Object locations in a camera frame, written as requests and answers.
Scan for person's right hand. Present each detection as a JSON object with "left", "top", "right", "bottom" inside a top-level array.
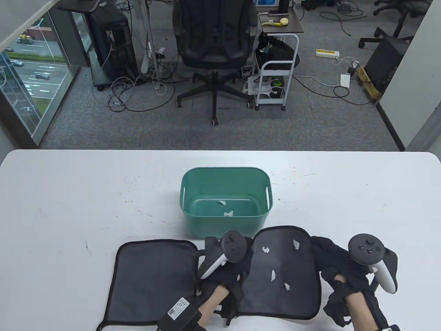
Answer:
[{"left": 312, "top": 236, "right": 377, "bottom": 301}]

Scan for person's left hand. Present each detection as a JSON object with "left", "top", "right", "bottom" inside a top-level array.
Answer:
[{"left": 197, "top": 247, "right": 255, "bottom": 300}]

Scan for grey hand towel black trim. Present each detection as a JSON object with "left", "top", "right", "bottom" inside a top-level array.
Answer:
[
  {"left": 238, "top": 226, "right": 322, "bottom": 321},
  {"left": 96, "top": 239, "right": 202, "bottom": 331}
]

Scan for black white handheld controller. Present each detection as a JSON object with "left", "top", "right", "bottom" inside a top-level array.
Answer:
[
  {"left": 348, "top": 234, "right": 398, "bottom": 294},
  {"left": 197, "top": 230, "right": 249, "bottom": 280}
]

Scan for green plastic bin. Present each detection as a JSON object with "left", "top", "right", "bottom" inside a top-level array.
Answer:
[{"left": 180, "top": 167, "right": 274, "bottom": 240}]

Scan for brown cardboard box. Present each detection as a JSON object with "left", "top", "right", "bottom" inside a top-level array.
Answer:
[{"left": 356, "top": 66, "right": 383, "bottom": 103}]

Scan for white bag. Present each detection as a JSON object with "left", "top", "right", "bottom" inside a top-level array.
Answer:
[{"left": 243, "top": 76, "right": 286, "bottom": 100}]

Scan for black cabinet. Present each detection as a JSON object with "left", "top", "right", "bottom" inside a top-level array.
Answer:
[{"left": 365, "top": 36, "right": 407, "bottom": 93}]

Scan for black bag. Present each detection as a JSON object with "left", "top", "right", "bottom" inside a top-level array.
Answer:
[{"left": 256, "top": 36, "right": 301, "bottom": 71}]

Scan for white desk leg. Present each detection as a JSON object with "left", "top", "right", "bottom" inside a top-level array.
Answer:
[{"left": 140, "top": 0, "right": 161, "bottom": 79}]

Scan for white cart wooden top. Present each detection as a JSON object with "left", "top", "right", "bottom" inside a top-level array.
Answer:
[{"left": 254, "top": 7, "right": 305, "bottom": 111}]

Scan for black mesh office chair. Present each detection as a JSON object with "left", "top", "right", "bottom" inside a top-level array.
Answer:
[{"left": 172, "top": 0, "right": 259, "bottom": 126}]

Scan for black swivel chair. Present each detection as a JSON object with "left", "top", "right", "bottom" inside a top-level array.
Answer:
[{"left": 358, "top": 0, "right": 434, "bottom": 49}]

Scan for glass window panel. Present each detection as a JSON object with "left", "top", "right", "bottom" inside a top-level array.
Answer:
[{"left": 0, "top": 9, "right": 81, "bottom": 145}]

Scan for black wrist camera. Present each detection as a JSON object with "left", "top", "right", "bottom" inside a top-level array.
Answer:
[
  {"left": 214, "top": 293, "right": 246, "bottom": 327},
  {"left": 323, "top": 293, "right": 353, "bottom": 327}
]

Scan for tangle of floor cables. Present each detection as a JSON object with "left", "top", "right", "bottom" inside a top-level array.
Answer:
[{"left": 107, "top": 52, "right": 193, "bottom": 112}]

